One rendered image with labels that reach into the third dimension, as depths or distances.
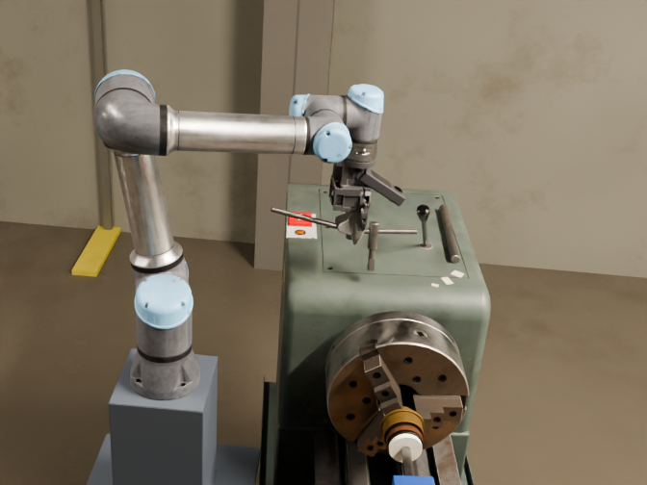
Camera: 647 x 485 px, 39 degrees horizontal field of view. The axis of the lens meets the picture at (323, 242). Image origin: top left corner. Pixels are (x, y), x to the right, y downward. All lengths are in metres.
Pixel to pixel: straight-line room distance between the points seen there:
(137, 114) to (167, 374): 0.56
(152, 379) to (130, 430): 0.13
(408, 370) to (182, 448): 0.52
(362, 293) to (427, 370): 0.24
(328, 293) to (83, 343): 2.15
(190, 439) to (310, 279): 0.45
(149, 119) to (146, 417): 0.64
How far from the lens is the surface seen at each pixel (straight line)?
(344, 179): 1.95
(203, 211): 4.75
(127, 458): 2.06
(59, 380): 3.87
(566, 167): 4.65
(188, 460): 2.03
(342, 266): 2.15
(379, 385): 1.94
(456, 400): 2.02
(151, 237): 1.94
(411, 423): 1.92
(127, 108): 1.72
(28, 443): 3.59
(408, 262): 2.19
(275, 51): 4.11
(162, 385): 1.95
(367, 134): 1.90
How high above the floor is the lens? 2.34
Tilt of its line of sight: 29 degrees down
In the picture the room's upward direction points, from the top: 5 degrees clockwise
